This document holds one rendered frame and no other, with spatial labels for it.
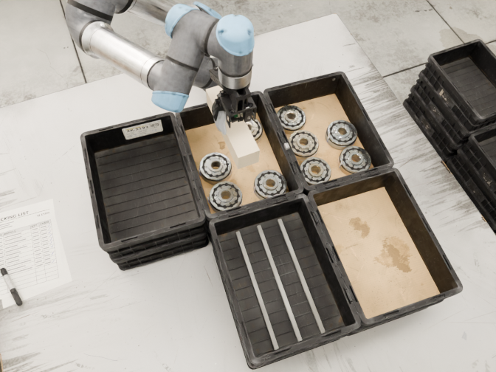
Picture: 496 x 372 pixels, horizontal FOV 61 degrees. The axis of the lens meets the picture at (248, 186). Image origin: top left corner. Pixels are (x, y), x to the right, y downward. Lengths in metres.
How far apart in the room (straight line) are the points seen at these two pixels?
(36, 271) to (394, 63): 2.38
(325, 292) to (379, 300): 0.16
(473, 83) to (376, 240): 1.21
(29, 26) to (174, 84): 2.42
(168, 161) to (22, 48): 1.92
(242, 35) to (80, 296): 0.95
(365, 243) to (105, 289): 0.82
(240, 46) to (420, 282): 0.86
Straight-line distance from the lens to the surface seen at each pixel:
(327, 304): 1.26
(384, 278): 1.32
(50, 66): 3.00
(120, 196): 1.39
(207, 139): 1.45
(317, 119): 1.53
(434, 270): 1.36
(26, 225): 1.60
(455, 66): 2.39
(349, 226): 1.35
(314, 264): 1.28
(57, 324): 1.46
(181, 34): 0.94
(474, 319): 1.55
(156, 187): 1.38
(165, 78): 0.95
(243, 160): 1.11
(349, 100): 1.52
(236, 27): 0.89
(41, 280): 1.51
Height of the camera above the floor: 2.04
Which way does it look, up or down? 63 degrees down
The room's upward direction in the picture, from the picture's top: 4 degrees clockwise
